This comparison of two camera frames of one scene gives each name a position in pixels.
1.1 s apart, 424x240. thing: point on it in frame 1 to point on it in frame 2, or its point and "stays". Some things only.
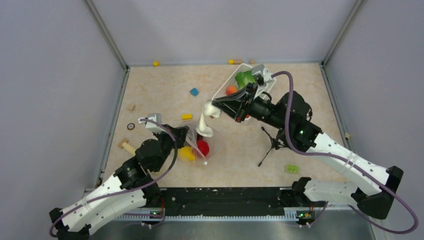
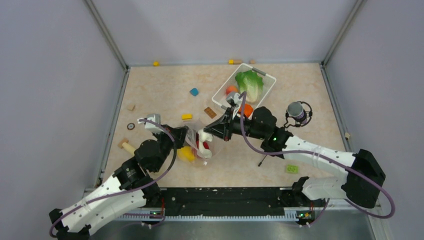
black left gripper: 179,134 stays
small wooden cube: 131,107 stays
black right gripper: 235,105 to 224,128
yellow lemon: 187,154 stays
